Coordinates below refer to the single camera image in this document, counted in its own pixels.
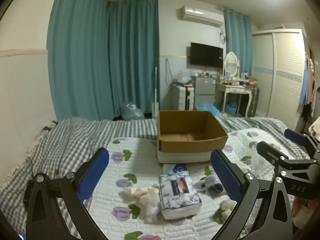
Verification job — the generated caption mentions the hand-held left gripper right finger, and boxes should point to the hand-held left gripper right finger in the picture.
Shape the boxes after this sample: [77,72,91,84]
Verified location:
[210,149,293,240]

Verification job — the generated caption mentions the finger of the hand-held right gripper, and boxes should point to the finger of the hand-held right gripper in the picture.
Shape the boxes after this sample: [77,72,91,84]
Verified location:
[257,141,318,180]
[284,128,320,153]

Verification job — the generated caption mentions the white mop stick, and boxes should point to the white mop stick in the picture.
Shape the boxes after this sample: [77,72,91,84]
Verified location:
[151,66,159,118]

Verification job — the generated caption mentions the wide teal curtain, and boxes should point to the wide teal curtain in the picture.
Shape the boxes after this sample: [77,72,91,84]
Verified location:
[47,0,111,122]

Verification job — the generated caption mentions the teal corner curtain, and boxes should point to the teal corner curtain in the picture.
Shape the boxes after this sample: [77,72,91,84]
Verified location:
[108,0,160,120]

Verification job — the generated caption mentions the brown cardboard box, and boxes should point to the brown cardboard box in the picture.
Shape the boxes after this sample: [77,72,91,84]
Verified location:
[157,110,228,167]

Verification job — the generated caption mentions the blue plastic basket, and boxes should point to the blue plastic basket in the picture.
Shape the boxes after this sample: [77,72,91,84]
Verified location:
[224,102,238,115]

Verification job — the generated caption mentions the black wall television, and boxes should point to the black wall television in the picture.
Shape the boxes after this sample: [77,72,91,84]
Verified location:
[190,42,224,68]

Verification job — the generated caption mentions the white floral quilt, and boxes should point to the white floral quilt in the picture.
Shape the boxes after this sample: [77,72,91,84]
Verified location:
[82,127,300,240]

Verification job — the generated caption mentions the white suitcase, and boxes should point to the white suitcase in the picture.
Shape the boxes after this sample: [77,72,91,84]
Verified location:
[172,85,195,110]

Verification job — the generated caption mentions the white air conditioner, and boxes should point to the white air conditioner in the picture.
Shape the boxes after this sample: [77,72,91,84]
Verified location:
[178,5,224,27]

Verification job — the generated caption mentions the white louvred wardrobe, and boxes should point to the white louvred wardrobe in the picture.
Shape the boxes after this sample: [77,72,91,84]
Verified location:
[252,29,308,130]

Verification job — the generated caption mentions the blue plastic bag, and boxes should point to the blue plastic bag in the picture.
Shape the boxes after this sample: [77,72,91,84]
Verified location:
[195,100,227,118]

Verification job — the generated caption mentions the cream sock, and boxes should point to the cream sock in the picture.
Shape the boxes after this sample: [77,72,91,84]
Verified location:
[119,185,148,205]

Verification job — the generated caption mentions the clear plastic bag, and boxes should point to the clear plastic bag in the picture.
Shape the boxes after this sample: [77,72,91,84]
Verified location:
[176,70,193,85]

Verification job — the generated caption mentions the clear plastic water jug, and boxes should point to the clear plastic water jug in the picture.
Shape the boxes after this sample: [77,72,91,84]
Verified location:
[122,101,145,120]

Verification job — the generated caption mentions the grey small fridge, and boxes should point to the grey small fridge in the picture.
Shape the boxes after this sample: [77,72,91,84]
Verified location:
[192,76,217,110]

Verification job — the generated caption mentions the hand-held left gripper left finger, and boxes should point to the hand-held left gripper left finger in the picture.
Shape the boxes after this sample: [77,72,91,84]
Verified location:
[26,147,110,240]

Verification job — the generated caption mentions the person's right hand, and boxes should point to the person's right hand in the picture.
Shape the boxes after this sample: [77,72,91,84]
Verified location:
[291,196,318,228]

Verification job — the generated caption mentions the floral tissue pack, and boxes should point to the floral tissue pack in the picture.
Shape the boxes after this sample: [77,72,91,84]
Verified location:
[159,171,202,219]

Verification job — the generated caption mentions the light grey sock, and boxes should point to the light grey sock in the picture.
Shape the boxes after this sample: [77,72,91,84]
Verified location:
[194,175,217,191]

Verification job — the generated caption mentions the white sock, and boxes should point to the white sock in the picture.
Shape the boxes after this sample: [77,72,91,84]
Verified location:
[140,184,162,223]

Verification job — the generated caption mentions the blue wet wipes pack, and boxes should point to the blue wet wipes pack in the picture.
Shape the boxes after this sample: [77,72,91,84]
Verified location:
[163,162,188,174]

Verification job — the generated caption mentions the narrow teal curtain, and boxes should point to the narrow teal curtain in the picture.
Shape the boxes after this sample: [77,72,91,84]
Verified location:
[223,7,253,77]

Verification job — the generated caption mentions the white dressing table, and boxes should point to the white dressing table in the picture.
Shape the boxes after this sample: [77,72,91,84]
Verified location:
[215,76,253,117]

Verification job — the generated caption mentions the dark wall cable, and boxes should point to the dark wall cable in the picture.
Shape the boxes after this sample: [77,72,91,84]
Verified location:
[165,58,176,88]

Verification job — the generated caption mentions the hanging clothes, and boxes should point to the hanging clothes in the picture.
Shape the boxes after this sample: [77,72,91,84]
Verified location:
[299,57,317,117]

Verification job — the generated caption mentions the white oval vanity mirror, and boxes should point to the white oval vanity mirror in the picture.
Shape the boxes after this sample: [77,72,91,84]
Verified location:
[223,52,240,77]

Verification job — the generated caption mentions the black charger cable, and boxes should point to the black charger cable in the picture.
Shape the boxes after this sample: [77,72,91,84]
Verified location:
[23,156,38,208]

